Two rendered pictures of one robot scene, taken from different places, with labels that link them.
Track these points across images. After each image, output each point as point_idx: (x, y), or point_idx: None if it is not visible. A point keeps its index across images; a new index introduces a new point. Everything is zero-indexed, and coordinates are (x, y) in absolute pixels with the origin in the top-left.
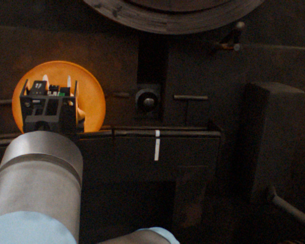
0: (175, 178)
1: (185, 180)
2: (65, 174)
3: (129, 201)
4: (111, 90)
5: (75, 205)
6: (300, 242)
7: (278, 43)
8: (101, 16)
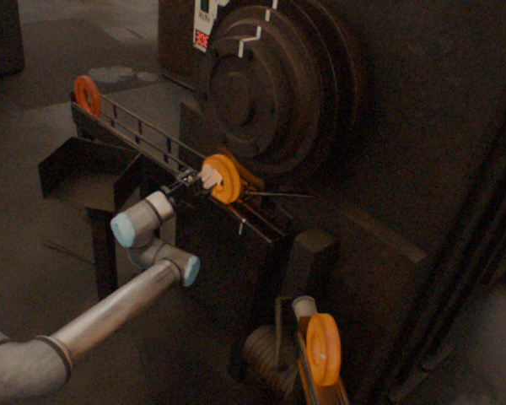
0: (246, 250)
1: (250, 255)
2: (151, 213)
3: None
4: (252, 183)
5: (146, 224)
6: None
7: (367, 212)
8: None
